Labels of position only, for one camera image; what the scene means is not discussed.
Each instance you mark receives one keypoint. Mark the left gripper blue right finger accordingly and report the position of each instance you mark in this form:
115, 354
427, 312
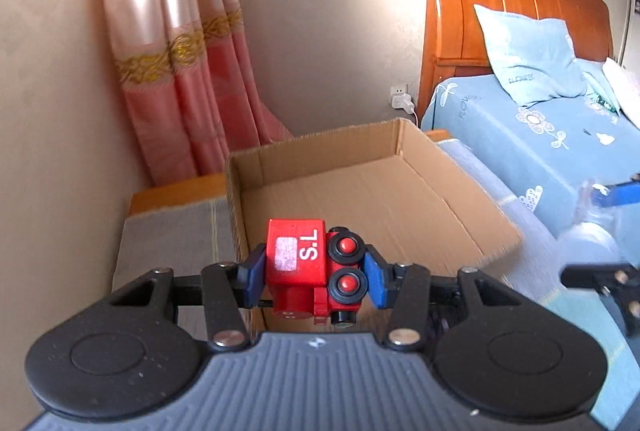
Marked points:
383, 280

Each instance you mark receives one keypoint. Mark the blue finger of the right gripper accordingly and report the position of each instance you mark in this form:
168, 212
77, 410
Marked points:
622, 194

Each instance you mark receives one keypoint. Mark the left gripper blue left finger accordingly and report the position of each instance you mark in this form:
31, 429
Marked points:
250, 279

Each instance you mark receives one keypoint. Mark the clear plastic jar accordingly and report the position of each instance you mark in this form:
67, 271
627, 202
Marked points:
600, 234

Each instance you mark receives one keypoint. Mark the red toy train car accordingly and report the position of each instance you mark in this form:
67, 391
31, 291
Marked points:
313, 272

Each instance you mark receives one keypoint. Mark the blue floral bed sheet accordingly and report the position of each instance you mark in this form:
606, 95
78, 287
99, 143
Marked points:
543, 153

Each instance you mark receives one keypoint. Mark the wooden bedside table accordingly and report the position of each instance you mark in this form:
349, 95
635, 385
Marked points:
175, 193

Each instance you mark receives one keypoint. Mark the open cardboard box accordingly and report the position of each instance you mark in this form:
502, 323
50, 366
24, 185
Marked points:
464, 227

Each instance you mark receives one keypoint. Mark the checked table cloth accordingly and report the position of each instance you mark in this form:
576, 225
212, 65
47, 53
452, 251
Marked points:
187, 238

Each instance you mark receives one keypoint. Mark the light blue pillow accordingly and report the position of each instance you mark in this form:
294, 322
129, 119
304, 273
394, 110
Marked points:
534, 59

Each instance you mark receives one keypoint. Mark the pink patterned curtain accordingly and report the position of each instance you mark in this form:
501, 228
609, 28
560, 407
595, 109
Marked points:
189, 86

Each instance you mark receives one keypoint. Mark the white wall socket charger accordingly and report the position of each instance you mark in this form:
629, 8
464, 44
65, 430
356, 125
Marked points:
400, 99

